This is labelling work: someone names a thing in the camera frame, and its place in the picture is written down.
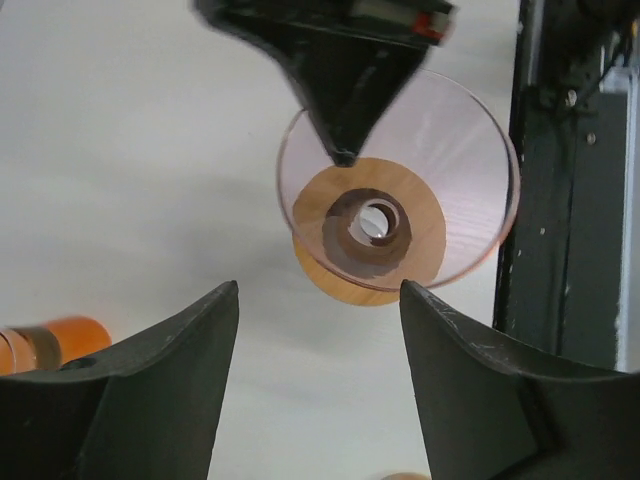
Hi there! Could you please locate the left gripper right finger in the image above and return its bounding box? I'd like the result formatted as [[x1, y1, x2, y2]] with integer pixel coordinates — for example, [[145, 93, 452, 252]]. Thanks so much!
[[400, 281, 639, 480]]

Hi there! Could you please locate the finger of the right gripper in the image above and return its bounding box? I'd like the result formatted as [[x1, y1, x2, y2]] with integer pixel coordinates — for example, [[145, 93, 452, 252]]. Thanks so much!
[[193, 0, 456, 167]]

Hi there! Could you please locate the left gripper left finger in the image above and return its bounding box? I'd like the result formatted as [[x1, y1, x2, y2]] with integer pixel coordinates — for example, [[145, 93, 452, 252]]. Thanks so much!
[[1, 281, 239, 480]]

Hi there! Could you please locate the pink glass dripper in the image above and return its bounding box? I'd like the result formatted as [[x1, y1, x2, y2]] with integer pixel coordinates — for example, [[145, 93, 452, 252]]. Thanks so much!
[[277, 70, 520, 288]]

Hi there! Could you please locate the orange glass carafe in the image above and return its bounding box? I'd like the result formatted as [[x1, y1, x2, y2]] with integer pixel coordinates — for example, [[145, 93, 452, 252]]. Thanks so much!
[[1, 315, 112, 376]]

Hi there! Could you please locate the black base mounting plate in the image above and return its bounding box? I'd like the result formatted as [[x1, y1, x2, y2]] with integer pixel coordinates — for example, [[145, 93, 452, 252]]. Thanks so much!
[[494, 1, 639, 371]]

